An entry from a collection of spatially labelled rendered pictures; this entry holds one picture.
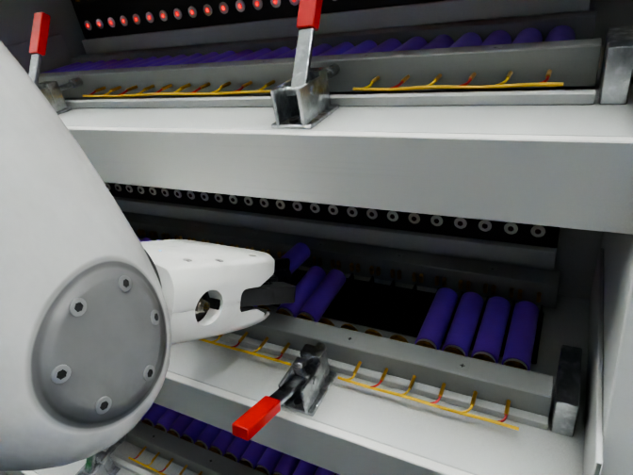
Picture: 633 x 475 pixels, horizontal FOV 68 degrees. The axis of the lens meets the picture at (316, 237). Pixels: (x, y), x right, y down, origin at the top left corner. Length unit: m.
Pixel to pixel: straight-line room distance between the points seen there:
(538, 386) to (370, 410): 0.11
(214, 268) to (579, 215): 0.19
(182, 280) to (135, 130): 0.14
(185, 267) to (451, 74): 0.20
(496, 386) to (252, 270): 0.17
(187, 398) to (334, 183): 0.22
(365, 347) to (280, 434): 0.09
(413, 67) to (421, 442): 0.24
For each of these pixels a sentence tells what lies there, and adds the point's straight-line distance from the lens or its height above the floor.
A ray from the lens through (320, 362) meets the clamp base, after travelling 0.35.
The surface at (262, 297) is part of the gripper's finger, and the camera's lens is 0.32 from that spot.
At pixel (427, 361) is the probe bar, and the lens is 0.34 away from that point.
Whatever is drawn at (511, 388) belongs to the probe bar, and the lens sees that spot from 0.33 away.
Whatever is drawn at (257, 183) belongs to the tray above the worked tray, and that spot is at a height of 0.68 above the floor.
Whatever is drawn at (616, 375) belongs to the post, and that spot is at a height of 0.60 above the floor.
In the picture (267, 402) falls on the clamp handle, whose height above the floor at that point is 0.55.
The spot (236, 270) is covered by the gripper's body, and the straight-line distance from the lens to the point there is 0.29.
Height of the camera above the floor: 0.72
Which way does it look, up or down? 15 degrees down
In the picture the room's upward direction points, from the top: straight up
